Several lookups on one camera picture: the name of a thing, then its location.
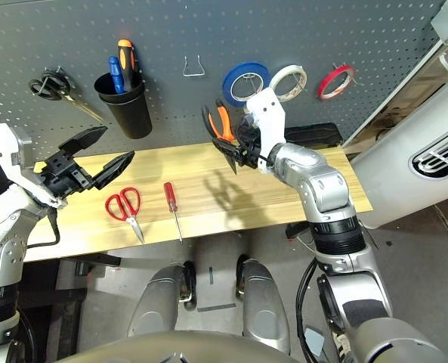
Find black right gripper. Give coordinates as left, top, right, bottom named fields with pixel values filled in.
left=212, top=115, right=264, bottom=175

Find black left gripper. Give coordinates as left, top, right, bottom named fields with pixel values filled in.
left=42, top=126, right=136, bottom=198

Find orange black long-nose pliers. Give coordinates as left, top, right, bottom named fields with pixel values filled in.
left=201, top=98, right=236, bottom=153

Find red handled scissors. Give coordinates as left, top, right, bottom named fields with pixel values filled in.
left=104, top=186, right=146, bottom=245

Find red handled screwdriver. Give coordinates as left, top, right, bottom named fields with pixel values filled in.
left=163, top=181, right=184, bottom=244

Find red tape roll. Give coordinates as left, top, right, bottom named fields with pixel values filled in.
left=317, top=64, right=357, bottom=101

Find grey metal pegboard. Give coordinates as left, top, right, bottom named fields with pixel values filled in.
left=0, top=0, right=446, bottom=164

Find black plastic cup holder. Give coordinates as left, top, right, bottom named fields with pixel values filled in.
left=94, top=71, right=153, bottom=140

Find blue tape roll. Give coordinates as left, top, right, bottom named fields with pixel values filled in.
left=222, top=62, right=273, bottom=107

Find black ribbed tool case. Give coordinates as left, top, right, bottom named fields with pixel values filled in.
left=283, top=123, right=344, bottom=150

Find white tape roll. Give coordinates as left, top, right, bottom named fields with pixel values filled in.
left=269, top=64, right=308, bottom=102

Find silver left robot leg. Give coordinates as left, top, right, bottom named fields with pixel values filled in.
left=127, top=264, right=189, bottom=338

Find silver robot leg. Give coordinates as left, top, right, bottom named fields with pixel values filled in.
left=236, top=259, right=291, bottom=355
left=127, top=264, right=189, bottom=338

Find white air conditioner tower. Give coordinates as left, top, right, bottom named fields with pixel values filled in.
left=350, top=71, right=448, bottom=230

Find silver right robot leg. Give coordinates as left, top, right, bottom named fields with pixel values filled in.
left=236, top=259, right=291, bottom=355

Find dark grey robot torso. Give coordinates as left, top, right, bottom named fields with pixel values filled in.
left=57, top=330, right=297, bottom=363

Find grey square pad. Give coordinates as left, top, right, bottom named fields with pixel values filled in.
left=304, top=327, right=326, bottom=357

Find white sneaker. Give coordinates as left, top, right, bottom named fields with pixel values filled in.
left=332, top=332, right=352, bottom=363

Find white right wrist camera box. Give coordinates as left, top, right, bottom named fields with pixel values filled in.
left=245, top=88, right=287, bottom=153

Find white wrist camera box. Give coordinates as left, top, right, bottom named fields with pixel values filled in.
left=245, top=88, right=287, bottom=153
left=0, top=123, right=69, bottom=209

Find blue handled screwdriver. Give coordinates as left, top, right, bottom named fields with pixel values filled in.
left=108, top=56, right=126, bottom=95

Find metal wire pliers holder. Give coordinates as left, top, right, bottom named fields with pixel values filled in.
left=182, top=55, right=206, bottom=78

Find black handled scissors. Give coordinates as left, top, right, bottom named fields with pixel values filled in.
left=28, top=66, right=106, bottom=123

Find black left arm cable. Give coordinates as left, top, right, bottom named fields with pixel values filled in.
left=26, top=206, right=61, bottom=250

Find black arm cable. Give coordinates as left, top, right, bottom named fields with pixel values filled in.
left=26, top=206, right=61, bottom=250
left=295, top=256, right=323, bottom=363

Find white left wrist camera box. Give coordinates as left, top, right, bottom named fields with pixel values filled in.
left=0, top=123, right=69, bottom=209

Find orange black handled screwdriver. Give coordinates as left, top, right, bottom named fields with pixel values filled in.
left=117, top=39, right=139, bottom=93

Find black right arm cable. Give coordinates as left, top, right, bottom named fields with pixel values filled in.
left=295, top=256, right=323, bottom=363

